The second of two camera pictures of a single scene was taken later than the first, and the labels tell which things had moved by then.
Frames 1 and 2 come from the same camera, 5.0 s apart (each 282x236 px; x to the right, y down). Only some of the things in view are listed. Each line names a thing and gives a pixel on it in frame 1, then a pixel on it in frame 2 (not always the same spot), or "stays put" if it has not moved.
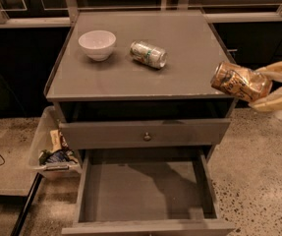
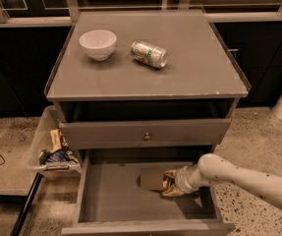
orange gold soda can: [243, 84] to [169, 187]
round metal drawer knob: [147, 138] stays put
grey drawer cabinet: [140, 84] stays put
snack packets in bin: [60, 152] stays put
